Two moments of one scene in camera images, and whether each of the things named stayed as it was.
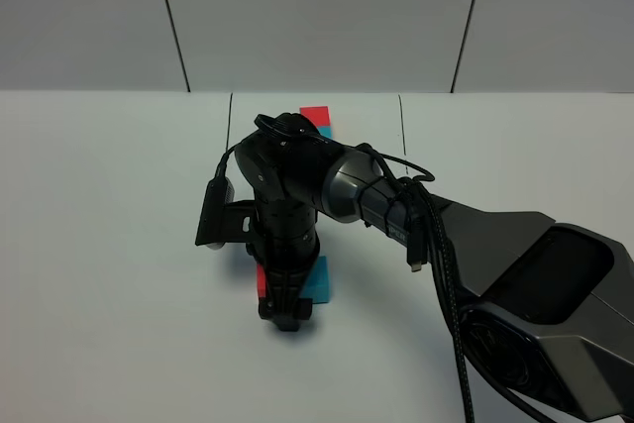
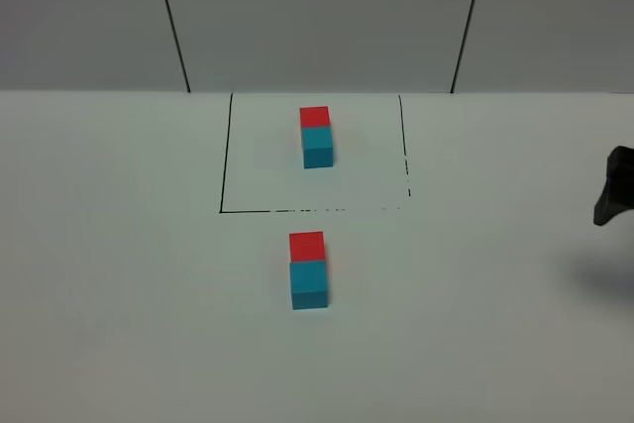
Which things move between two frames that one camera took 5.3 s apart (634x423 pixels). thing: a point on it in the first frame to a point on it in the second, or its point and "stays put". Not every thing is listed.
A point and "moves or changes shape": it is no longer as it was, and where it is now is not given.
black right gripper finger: [282, 303] to [618, 194]
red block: [261, 281] moves or changes shape
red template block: [319, 115] stays put
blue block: [318, 287] stays put
